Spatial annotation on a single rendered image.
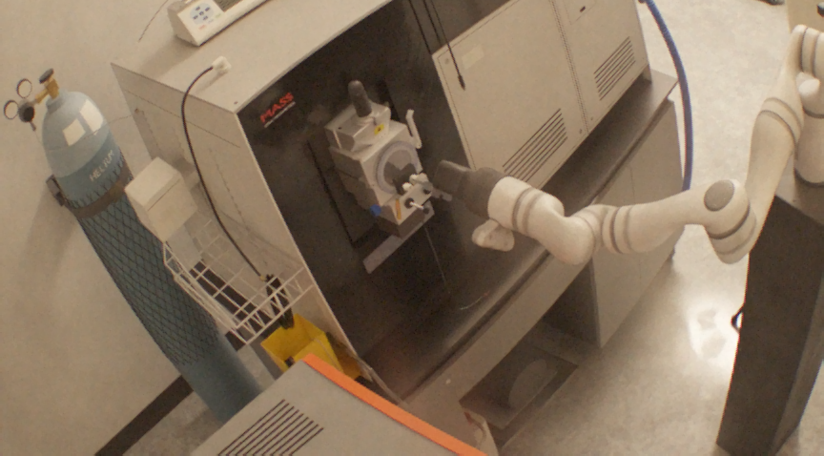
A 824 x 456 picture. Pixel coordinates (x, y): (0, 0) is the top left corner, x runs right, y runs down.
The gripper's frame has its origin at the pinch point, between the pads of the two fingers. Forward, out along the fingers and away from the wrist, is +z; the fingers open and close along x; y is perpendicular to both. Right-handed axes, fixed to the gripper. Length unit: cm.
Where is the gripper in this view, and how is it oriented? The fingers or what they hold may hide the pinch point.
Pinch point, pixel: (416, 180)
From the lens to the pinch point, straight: 145.7
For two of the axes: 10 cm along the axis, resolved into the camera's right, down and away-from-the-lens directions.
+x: -6.6, -1.6, -7.4
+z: -6.8, -3.1, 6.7
